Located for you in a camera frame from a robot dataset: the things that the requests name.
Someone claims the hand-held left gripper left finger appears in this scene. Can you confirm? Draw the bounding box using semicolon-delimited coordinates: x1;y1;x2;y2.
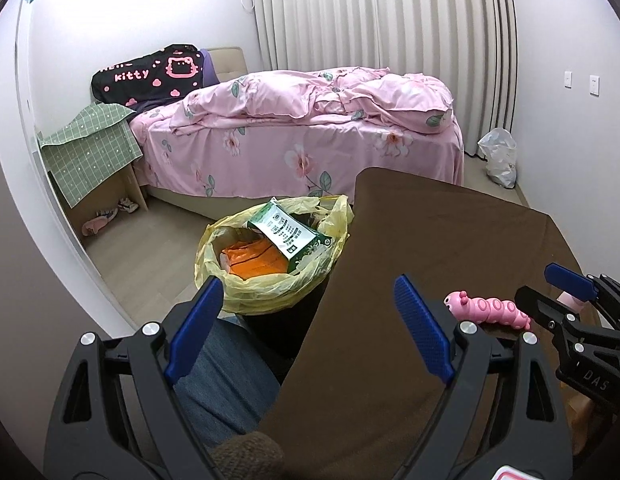
42;276;226;480

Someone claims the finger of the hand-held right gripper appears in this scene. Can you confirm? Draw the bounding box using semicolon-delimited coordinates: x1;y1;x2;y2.
544;262;620;321
515;285;598;348

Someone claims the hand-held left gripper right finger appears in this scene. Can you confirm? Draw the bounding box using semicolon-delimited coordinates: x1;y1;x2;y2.
392;274;576;480

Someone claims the orange packet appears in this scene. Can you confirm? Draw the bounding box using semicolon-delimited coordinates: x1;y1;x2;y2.
221;237;291;278

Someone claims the green white packet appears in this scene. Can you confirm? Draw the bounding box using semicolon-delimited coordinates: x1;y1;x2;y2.
246;197;333;276

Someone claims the bin with yellow bag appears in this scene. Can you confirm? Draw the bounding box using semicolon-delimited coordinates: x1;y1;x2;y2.
194;194;355;358

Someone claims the pink caterpillar toy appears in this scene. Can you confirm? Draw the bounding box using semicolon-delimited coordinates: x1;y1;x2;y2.
443;290;532;331

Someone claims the person's leg in jeans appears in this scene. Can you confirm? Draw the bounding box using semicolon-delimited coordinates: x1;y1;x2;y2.
175;317;283;448

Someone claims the white plastic bag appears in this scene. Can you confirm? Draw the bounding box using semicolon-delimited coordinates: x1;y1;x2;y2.
477;127;518;190

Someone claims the pink slipper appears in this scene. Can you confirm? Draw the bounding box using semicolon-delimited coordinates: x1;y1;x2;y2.
81;210;118;237

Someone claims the brown knit sweater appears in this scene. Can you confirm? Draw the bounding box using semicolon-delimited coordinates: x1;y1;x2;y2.
207;431;286;480

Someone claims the brown nightstand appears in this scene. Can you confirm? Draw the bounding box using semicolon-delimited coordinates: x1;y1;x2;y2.
47;165;151;233

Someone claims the bed with pink floral sheet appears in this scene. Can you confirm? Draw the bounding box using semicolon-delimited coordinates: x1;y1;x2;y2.
129;105;465;221

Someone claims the green checked cloth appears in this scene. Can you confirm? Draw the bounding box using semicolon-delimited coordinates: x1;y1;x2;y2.
39;103;143;208

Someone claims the pink floral duvet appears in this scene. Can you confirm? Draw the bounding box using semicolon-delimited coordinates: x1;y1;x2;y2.
168;66;458;136

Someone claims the purple pillow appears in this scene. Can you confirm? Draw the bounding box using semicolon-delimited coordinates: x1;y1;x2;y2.
199;49;221;86

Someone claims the black Hello Kitty pillow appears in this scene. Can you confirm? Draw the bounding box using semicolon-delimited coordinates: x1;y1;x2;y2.
91;44;207;107

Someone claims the beige headboard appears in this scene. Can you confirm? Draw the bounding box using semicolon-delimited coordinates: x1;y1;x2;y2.
207;46;248;81

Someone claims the beige pleated curtain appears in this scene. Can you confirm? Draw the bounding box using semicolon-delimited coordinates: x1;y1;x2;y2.
250;0;518;158

